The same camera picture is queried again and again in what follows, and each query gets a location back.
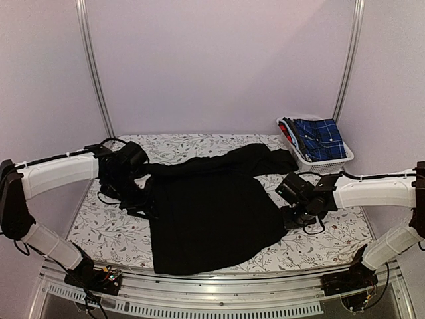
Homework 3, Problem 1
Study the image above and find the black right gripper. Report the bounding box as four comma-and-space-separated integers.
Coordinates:
281, 201, 317, 229

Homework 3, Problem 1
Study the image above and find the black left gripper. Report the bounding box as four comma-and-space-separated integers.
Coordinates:
104, 171, 160, 219

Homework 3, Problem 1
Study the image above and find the black long sleeve shirt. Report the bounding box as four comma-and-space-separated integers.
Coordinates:
143, 144, 298, 276

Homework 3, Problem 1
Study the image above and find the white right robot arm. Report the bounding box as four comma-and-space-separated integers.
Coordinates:
276, 161, 424, 290

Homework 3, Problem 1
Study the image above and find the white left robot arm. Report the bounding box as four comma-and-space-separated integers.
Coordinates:
1, 142, 154, 288

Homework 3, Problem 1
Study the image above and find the floral white tablecloth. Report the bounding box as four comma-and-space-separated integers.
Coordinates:
67, 134, 373, 276

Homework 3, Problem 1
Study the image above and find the white plastic laundry basket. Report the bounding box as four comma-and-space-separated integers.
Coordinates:
276, 117, 355, 174

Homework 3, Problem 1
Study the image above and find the light blue folded shirt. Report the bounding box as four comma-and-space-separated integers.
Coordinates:
282, 120, 299, 148

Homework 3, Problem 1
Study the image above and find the blue plaid shirt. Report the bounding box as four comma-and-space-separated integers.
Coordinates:
293, 119, 347, 162

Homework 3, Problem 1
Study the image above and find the red black plaid shirt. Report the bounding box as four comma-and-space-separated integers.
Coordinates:
278, 122, 292, 143

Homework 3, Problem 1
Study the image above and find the dark grey folded shirt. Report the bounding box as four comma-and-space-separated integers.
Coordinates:
288, 119, 306, 157

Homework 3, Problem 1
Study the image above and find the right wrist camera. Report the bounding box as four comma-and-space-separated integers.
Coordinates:
275, 173, 315, 205

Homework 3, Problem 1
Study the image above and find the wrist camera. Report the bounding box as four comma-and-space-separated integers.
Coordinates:
275, 173, 315, 205
114, 142, 149, 173

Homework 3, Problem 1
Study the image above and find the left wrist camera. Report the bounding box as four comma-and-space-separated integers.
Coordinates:
114, 142, 149, 173

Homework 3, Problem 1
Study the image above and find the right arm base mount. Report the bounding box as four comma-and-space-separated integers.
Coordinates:
320, 247, 378, 312

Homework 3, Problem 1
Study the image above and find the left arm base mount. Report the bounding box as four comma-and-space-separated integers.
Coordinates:
64, 257, 122, 296

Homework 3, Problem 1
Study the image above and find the aluminium front rail frame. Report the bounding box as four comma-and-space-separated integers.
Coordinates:
29, 261, 417, 318

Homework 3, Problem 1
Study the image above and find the left aluminium corner post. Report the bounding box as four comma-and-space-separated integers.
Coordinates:
75, 0, 116, 138

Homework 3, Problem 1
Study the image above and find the aluminium corner post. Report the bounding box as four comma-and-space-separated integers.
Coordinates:
75, 0, 116, 138
333, 0, 365, 123

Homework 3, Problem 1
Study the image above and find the right aluminium corner post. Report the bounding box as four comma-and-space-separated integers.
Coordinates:
333, 0, 365, 123

